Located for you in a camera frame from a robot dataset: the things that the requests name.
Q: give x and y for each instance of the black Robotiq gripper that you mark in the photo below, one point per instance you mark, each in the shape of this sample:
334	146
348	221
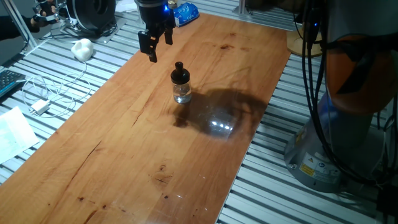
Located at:
154	14

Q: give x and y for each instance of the clear glass jar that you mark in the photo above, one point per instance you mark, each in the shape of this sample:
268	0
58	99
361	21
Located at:
182	92

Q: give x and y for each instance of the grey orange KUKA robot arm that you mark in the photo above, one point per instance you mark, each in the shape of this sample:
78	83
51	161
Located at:
357	77

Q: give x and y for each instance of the dark sleeved operator forearm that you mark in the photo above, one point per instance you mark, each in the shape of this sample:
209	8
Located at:
15	28

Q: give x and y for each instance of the operator hand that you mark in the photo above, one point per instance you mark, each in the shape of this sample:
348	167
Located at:
46	9

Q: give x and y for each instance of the blue tissue packet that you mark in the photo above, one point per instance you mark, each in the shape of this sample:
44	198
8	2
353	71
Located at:
186	14

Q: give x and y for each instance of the crumpled white paper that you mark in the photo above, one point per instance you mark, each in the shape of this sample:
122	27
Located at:
126	5

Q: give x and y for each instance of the black round drum device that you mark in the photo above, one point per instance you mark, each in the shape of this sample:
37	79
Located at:
91	14

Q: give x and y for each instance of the white lumpy plastic object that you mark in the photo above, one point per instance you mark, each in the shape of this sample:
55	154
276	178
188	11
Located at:
82	49

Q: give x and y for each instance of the large wooden board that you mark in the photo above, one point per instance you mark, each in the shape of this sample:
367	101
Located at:
140	140

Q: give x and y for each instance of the white charger adapter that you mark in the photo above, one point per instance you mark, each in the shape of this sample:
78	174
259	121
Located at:
39	107

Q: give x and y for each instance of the black computer keyboard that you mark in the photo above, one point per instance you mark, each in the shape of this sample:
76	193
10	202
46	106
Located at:
8	81

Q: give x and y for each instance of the white paper sheet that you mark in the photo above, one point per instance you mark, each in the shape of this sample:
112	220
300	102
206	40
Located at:
15	133

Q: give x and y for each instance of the aluminium post with bracket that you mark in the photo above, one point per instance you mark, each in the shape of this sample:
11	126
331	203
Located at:
242	7

